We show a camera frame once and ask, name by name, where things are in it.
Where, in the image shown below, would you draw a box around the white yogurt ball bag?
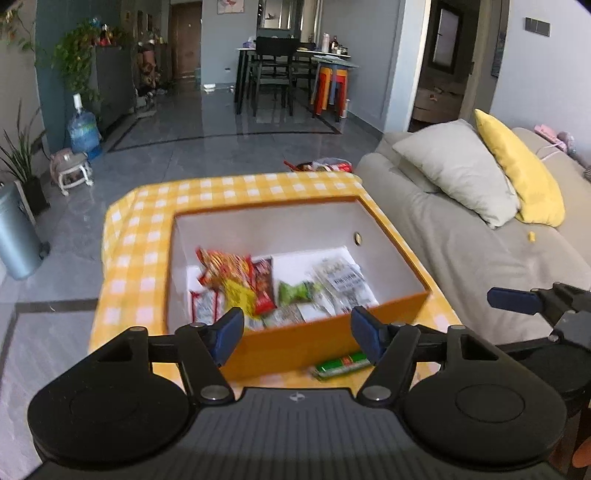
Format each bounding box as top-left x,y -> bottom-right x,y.
312,256 -> 379,316

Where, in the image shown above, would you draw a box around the red shrimp stick snack bag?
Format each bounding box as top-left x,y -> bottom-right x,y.
195,248 -> 253,289

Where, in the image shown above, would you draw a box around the brown chocolate wafer bar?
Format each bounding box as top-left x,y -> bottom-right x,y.
252,257 -> 276,316

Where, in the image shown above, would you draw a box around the green raisin snack bag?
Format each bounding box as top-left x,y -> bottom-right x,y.
276,281 -> 322,307

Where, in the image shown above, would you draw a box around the red white snack packet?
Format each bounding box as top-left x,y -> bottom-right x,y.
190,290 -> 225,325

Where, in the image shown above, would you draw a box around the green sausage stick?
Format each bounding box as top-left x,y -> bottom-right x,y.
310,352 -> 372,380

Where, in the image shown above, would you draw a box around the yellow snack packet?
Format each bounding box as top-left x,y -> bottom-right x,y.
222,279 -> 256,318

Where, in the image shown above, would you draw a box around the beige sofa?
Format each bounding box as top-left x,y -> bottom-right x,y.
356,128 -> 590,344

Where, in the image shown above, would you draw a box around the yellow checkered tablecloth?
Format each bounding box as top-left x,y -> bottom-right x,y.
89,172 -> 459,389

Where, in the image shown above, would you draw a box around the yellow cushion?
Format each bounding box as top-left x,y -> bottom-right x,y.
474,109 -> 566,227

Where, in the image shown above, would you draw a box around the orange cardboard box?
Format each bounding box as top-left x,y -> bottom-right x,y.
163,196 -> 432,381

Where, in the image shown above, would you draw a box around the beige cushion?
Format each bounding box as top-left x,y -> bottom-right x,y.
393,119 -> 520,228

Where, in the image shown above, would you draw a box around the grey metal trash bin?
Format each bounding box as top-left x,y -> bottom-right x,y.
0,183 -> 50,280

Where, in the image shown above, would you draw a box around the white small stool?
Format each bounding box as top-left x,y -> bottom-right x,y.
49,148 -> 94,196

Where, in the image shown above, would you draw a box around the blue water jug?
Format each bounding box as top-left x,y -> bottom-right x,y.
67,93 -> 102,161

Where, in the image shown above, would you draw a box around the potted green plant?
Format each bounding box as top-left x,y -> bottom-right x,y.
1,102 -> 50,216

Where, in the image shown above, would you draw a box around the stacked colourful stools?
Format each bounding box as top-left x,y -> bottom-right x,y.
311,65 -> 349,122

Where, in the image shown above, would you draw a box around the dark grey cabinet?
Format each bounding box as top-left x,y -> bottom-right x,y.
89,46 -> 135,133

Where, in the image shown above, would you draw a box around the black dining chair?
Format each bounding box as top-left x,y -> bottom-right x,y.
249,37 -> 300,116

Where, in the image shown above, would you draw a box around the dark dining table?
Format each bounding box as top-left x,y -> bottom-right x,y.
233,38 -> 358,120

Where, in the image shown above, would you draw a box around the hanging green plant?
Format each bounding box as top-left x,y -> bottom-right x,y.
52,20 -> 100,102

